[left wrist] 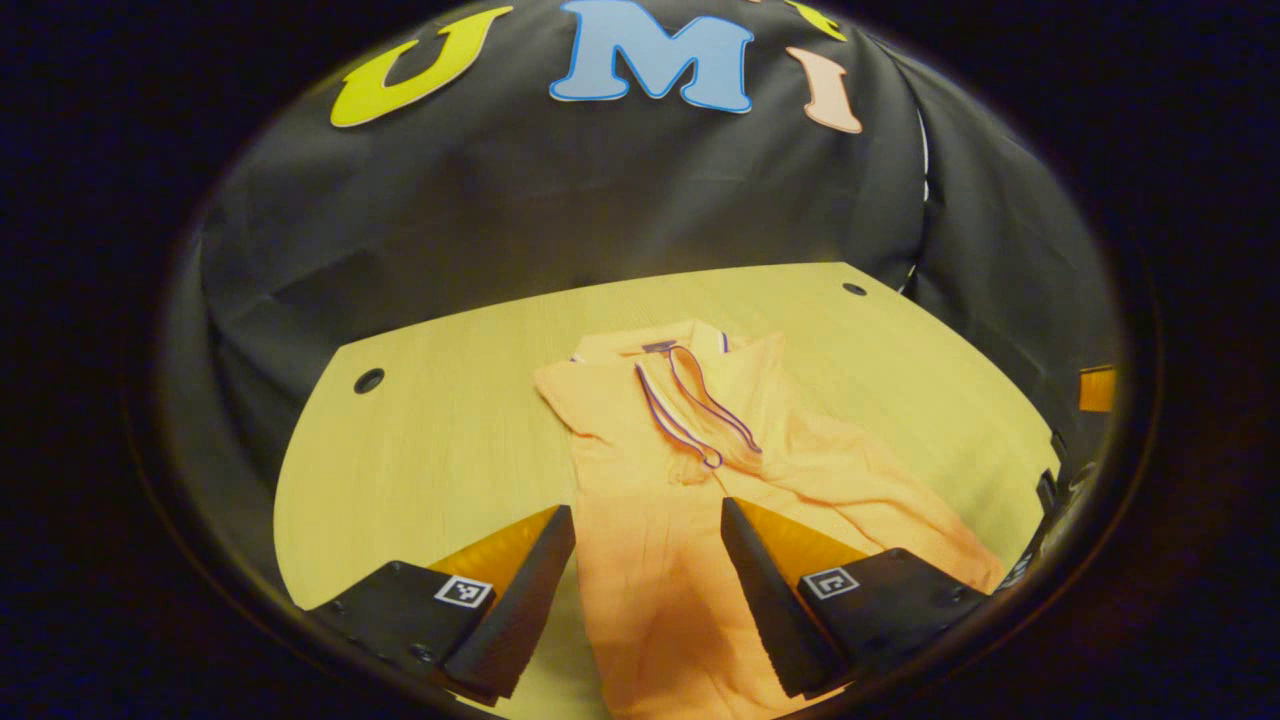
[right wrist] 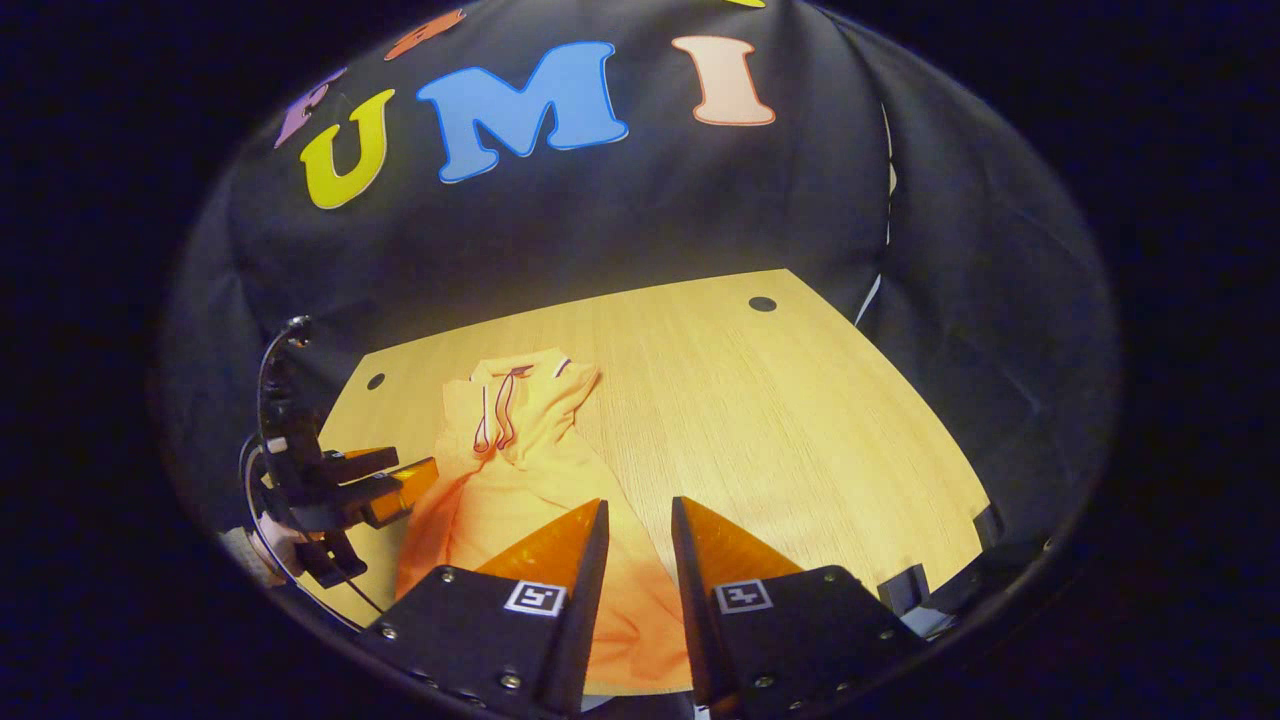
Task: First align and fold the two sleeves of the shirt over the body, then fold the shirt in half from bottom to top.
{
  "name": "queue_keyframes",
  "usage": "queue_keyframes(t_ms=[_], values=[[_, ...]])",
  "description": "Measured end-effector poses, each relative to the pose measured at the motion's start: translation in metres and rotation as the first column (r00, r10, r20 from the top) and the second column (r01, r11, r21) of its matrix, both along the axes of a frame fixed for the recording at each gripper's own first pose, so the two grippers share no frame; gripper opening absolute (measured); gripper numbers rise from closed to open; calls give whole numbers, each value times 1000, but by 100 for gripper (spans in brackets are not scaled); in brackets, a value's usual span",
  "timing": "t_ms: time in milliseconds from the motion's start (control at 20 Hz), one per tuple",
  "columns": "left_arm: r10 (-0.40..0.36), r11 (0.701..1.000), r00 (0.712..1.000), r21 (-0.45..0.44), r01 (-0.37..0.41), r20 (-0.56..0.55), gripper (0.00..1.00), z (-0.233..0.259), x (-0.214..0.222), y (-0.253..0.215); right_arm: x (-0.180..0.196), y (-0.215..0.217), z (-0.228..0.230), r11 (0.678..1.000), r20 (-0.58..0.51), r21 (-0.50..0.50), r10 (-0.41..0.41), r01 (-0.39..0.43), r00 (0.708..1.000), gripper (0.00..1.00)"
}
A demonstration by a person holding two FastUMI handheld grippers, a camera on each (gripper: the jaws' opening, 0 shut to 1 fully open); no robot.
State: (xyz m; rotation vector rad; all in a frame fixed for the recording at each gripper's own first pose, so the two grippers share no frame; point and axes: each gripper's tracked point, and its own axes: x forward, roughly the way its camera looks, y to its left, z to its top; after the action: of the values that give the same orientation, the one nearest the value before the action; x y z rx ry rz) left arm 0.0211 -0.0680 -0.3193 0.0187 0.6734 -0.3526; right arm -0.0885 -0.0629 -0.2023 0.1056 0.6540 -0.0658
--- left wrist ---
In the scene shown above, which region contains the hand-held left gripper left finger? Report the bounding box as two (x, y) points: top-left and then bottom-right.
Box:
(305, 505), (578, 706)

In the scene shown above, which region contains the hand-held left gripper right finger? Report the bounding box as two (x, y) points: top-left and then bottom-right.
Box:
(719, 496), (992, 701)

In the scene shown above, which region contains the orange T-shirt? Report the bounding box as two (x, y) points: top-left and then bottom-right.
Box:
(534, 319), (1005, 720)

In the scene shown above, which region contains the black backdrop cloth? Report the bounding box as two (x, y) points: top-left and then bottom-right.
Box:
(163, 0), (1123, 606)

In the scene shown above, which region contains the black camera on stand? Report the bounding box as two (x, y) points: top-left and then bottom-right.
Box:
(1034, 430), (1075, 517)

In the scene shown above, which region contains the white cable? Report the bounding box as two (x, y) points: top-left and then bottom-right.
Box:
(902, 107), (932, 294)

